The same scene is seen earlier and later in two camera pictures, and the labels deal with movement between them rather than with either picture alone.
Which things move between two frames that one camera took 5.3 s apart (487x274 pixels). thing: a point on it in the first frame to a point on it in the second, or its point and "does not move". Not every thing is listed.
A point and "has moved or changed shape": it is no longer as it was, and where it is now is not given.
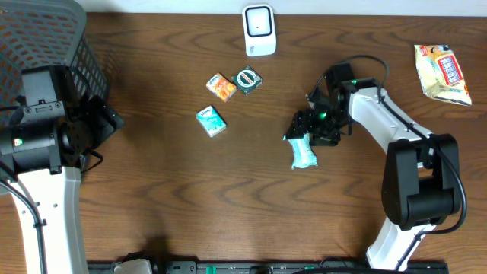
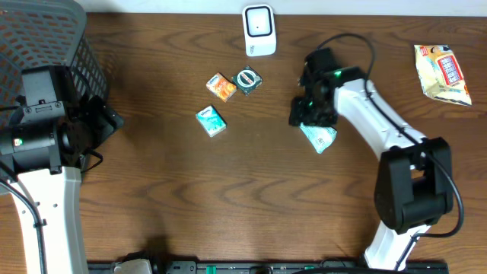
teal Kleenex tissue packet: [211, 120] does not move
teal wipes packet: [303, 155] has moved or changed shape
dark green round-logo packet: [247, 79] does not move
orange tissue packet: [222, 87] does not move
